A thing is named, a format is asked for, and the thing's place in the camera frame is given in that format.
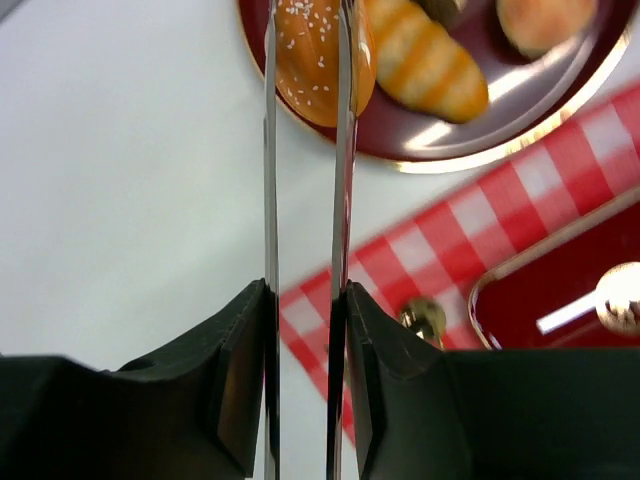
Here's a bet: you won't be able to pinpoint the dark brown bread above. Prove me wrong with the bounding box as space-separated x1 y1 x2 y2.
417 0 467 26

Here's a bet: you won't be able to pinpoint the sesame bun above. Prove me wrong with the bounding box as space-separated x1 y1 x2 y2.
272 0 379 129

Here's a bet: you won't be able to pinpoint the gold spoon black handle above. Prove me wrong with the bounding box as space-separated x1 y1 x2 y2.
398 297 447 349

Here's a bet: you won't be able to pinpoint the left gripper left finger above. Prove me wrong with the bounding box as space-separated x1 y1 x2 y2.
1 280 265 479

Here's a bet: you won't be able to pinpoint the round red plate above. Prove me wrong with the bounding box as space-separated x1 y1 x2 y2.
237 0 636 175

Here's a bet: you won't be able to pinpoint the striped orange bread roll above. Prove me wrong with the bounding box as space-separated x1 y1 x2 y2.
365 1 489 123

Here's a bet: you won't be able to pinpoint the rectangular red tray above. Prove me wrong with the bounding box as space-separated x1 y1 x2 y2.
468 188 639 349

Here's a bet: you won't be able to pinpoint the round pale bun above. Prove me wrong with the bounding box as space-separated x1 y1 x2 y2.
496 0 599 59

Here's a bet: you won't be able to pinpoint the stainless steel tongs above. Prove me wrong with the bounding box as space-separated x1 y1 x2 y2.
263 1 359 479

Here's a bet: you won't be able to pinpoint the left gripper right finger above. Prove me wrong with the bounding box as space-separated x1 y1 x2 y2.
347 282 639 479

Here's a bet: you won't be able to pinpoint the red white checkered cloth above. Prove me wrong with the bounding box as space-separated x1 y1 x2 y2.
278 82 640 446

